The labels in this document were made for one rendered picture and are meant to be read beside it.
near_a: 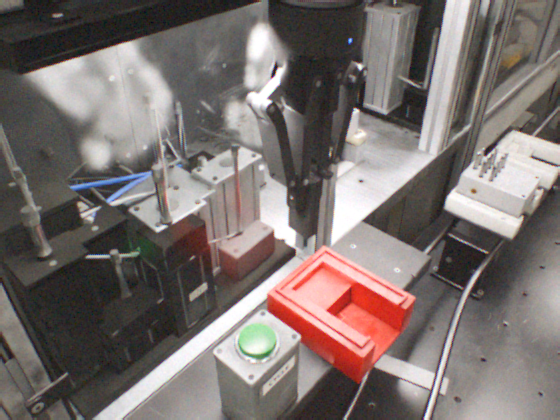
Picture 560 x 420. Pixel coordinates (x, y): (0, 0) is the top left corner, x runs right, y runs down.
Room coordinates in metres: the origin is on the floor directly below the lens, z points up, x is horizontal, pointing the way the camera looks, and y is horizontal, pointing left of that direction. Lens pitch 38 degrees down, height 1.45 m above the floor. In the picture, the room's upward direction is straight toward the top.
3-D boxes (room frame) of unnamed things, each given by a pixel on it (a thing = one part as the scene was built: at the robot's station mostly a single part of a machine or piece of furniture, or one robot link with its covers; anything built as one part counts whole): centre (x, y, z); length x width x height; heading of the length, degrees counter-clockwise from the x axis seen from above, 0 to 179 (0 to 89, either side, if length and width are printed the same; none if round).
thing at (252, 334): (0.31, 0.02, 1.03); 0.04 x 0.04 x 0.02
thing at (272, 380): (0.32, 0.03, 0.97); 0.08 x 0.08 x 0.12; 48
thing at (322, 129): (0.40, -0.04, 1.24); 0.04 x 0.01 x 0.11; 43
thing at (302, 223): (0.39, -0.02, 1.15); 0.03 x 0.01 x 0.07; 43
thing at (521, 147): (0.86, -0.51, 0.84); 0.36 x 0.14 x 0.10; 138
